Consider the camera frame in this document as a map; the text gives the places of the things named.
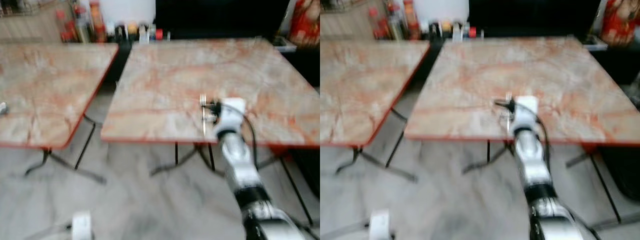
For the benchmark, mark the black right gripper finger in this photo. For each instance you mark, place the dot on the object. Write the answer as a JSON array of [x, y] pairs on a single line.
[[502, 103], [212, 104]]

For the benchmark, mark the silver metal fork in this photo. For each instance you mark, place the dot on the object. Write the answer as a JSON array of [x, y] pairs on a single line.
[[203, 127], [508, 96]]

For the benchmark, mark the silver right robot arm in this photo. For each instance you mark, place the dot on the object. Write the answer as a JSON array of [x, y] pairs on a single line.
[[535, 167], [241, 170]]

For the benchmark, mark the large marble top table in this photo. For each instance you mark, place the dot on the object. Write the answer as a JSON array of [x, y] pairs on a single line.
[[175, 85], [575, 85]]

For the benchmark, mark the small grey tray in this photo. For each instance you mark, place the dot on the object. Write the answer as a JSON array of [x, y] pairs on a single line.
[[284, 45], [595, 43]]

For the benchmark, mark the jar with yellow lid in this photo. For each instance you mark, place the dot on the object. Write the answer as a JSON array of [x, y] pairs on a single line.
[[447, 27], [132, 29]]

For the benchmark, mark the black bulky object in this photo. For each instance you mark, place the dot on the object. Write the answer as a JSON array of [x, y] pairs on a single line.
[[620, 172], [306, 172]]

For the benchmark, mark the white plastic bucket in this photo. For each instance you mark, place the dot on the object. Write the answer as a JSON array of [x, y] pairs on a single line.
[[442, 9]]

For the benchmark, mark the red patterned bag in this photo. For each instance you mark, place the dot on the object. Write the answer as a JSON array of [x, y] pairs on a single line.
[[305, 22], [619, 22]]

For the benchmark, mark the tall orange sauce bottle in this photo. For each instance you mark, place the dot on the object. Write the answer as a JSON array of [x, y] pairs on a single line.
[[97, 22], [410, 20]]

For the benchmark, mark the dark bottle with red cap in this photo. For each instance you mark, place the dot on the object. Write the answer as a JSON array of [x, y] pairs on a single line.
[[82, 25], [394, 22]]

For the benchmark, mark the small marble top table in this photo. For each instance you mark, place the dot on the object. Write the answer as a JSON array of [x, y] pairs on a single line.
[[365, 85], [45, 90]]

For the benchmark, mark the small red sauce bottle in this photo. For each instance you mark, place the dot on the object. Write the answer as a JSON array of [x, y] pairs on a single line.
[[63, 27], [375, 25]]

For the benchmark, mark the small grey object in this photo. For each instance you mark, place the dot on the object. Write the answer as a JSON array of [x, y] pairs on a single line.
[[2, 108]]

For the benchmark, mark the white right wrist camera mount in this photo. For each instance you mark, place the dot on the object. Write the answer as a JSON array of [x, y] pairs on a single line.
[[231, 116], [525, 112]]

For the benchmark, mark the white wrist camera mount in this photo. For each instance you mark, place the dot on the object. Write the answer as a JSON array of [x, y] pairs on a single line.
[[81, 226], [379, 224], [231, 116], [525, 112]]

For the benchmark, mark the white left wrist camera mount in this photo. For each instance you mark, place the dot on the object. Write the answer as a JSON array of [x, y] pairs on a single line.
[[81, 226], [379, 224]]

